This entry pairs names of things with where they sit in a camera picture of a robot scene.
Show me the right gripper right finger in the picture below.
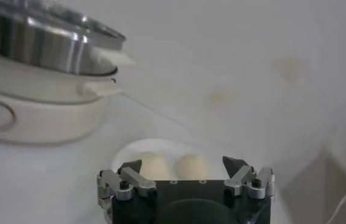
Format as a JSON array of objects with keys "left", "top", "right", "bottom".
[{"left": 222, "top": 156, "right": 275, "bottom": 200}]

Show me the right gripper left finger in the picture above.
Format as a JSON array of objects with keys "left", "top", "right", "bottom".
[{"left": 96, "top": 158, "right": 157, "bottom": 201}]

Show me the white steamed baozi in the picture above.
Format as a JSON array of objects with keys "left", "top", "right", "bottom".
[
  {"left": 142, "top": 152, "right": 171, "bottom": 181},
  {"left": 174, "top": 153, "right": 210, "bottom": 181}
]

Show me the stainless steel steamer basket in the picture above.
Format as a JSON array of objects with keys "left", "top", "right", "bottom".
[{"left": 0, "top": 0, "right": 127, "bottom": 77}]

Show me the white round plate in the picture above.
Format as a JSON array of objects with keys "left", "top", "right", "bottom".
[{"left": 111, "top": 138, "right": 224, "bottom": 181}]

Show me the cream electric cooking pot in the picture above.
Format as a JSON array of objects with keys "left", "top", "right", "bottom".
[{"left": 0, "top": 48, "right": 136, "bottom": 145}]

